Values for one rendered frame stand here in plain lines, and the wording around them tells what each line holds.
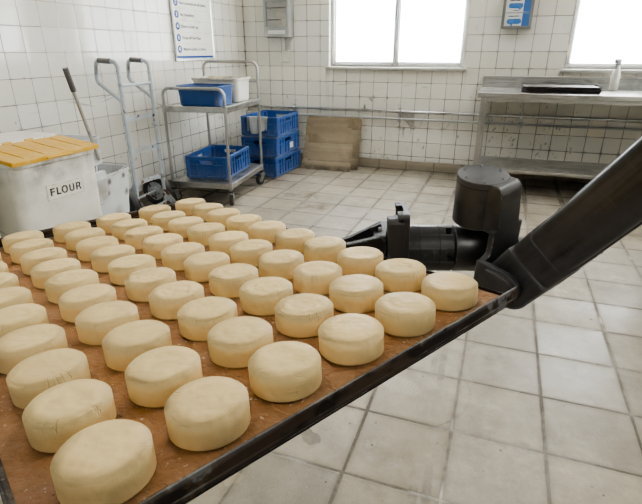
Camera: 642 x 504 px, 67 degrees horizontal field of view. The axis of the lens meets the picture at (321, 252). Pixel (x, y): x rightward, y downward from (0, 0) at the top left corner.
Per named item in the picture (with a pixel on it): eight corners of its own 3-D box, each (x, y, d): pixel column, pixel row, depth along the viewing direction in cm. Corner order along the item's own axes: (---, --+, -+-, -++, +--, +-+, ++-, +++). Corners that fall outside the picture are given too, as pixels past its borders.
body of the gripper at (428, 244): (390, 201, 62) (449, 200, 61) (388, 275, 66) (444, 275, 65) (394, 215, 56) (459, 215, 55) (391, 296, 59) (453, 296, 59)
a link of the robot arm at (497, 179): (509, 311, 52) (556, 280, 57) (530, 215, 46) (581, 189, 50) (427, 263, 61) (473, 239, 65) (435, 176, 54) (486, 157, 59)
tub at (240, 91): (208, 98, 456) (206, 75, 448) (253, 99, 448) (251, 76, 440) (191, 102, 423) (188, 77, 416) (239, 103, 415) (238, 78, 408)
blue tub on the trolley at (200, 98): (194, 102, 419) (192, 83, 413) (236, 104, 409) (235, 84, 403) (175, 106, 393) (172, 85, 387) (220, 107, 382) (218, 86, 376)
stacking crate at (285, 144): (267, 146, 555) (266, 128, 547) (299, 148, 542) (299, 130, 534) (241, 156, 503) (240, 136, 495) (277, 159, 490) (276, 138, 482)
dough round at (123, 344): (176, 336, 41) (172, 315, 40) (169, 368, 36) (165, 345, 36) (114, 344, 40) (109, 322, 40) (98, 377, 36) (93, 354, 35)
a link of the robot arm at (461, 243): (502, 280, 59) (491, 254, 64) (512, 230, 55) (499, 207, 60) (444, 279, 59) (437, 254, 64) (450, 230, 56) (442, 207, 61)
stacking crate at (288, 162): (269, 163, 563) (268, 146, 555) (300, 166, 549) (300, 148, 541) (242, 175, 511) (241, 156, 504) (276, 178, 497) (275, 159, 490)
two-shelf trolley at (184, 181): (212, 179, 495) (202, 59, 451) (266, 182, 482) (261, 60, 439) (170, 203, 418) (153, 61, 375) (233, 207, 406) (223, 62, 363)
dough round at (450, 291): (470, 317, 42) (471, 295, 41) (413, 307, 44) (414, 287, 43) (482, 294, 46) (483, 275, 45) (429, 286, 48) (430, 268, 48)
